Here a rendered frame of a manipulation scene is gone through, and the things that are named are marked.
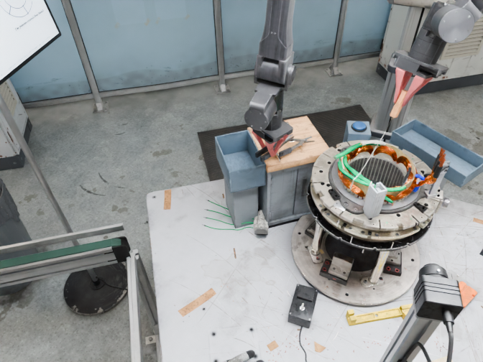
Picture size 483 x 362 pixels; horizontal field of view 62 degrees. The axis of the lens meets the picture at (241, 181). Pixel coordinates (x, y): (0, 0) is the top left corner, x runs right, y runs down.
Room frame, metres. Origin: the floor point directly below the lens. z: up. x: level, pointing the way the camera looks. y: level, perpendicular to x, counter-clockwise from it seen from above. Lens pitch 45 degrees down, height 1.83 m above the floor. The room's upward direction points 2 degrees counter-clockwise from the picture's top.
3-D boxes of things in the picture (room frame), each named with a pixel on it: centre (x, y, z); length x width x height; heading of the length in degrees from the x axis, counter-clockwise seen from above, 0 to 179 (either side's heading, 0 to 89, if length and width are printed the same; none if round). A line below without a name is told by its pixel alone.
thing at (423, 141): (0.88, -0.58, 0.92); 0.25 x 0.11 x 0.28; 34
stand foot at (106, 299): (1.09, 0.76, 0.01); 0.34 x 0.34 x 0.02
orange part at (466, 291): (0.55, -0.61, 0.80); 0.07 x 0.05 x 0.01; 127
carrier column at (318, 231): (0.70, -0.22, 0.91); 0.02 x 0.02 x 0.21
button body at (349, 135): (1.02, -0.38, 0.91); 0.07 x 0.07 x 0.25; 82
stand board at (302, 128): (0.93, -0.15, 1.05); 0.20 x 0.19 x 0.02; 105
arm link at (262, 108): (0.76, -0.06, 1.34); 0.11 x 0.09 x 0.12; 155
